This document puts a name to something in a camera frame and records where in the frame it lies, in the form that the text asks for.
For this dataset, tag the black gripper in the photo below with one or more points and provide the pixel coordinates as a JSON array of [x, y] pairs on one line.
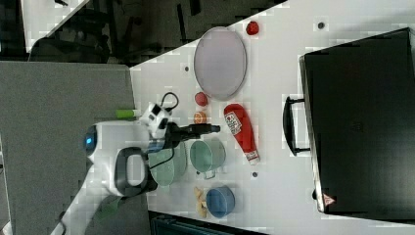
[[175, 134]]

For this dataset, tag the red plush ketchup bottle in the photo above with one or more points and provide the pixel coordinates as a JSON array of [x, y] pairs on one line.
[[239, 123]]

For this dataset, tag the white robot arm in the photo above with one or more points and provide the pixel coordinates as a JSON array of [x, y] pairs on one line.
[[119, 153]]

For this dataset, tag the green oval strainer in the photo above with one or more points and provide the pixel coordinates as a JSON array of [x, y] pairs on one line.
[[167, 167]]

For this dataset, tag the orange slice toy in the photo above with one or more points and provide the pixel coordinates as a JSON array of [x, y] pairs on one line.
[[200, 117]]

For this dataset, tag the green metal cup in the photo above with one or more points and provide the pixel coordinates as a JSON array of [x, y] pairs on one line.
[[207, 156]]

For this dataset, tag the plush strawberry near plate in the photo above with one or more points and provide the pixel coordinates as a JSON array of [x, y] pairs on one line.
[[201, 99]]

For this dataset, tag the lilac round plate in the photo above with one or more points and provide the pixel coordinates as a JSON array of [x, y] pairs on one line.
[[220, 63]]

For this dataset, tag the blue metal cup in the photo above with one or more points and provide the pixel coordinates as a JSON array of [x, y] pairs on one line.
[[220, 201]]

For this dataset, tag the yellow plush banana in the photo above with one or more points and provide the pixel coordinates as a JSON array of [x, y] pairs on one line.
[[201, 206]]

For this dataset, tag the green cylinder object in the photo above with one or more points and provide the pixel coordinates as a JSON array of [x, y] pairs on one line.
[[125, 113]]

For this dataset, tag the silver black toaster oven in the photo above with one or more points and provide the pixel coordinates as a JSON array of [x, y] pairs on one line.
[[359, 101]]

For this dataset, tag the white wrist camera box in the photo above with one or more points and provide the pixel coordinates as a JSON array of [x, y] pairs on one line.
[[156, 118]]

